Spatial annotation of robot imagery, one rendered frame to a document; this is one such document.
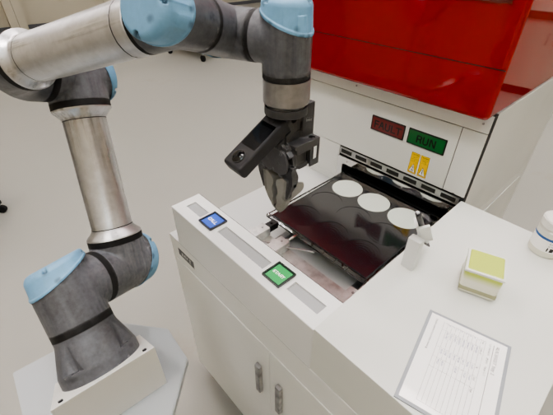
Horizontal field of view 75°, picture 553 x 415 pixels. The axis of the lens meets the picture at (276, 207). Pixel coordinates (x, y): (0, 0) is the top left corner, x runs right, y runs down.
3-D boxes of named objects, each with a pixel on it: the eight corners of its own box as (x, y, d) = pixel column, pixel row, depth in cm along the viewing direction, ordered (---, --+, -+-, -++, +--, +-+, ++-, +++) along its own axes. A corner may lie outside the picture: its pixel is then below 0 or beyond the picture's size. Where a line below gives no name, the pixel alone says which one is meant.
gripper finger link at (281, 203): (307, 208, 71) (309, 168, 66) (285, 221, 68) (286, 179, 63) (295, 201, 73) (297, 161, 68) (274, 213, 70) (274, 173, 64)
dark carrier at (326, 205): (344, 174, 128) (344, 174, 128) (434, 220, 108) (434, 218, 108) (272, 216, 110) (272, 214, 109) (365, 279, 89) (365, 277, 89)
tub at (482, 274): (460, 268, 83) (469, 245, 79) (496, 280, 80) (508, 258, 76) (455, 290, 78) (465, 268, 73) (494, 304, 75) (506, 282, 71)
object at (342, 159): (337, 174, 137) (340, 152, 132) (448, 230, 111) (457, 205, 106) (334, 176, 136) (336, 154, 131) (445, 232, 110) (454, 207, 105)
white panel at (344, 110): (276, 146, 161) (276, 52, 137) (452, 235, 114) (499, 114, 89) (271, 148, 160) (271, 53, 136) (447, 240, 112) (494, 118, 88)
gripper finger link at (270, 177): (295, 201, 73) (297, 161, 68) (274, 213, 70) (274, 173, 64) (285, 194, 75) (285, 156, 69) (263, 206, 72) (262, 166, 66)
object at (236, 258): (204, 228, 116) (198, 193, 108) (336, 342, 84) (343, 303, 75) (178, 242, 111) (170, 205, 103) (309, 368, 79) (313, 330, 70)
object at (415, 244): (411, 251, 87) (425, 207, 79) (426, 260, 85) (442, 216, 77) (397, 264, 84) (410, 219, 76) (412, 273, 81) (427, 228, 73)
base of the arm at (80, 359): (66, 398, 61) (39, 347, 61) (58, 383, 73) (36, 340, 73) (148, 346, 70) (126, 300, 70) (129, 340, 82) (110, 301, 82)
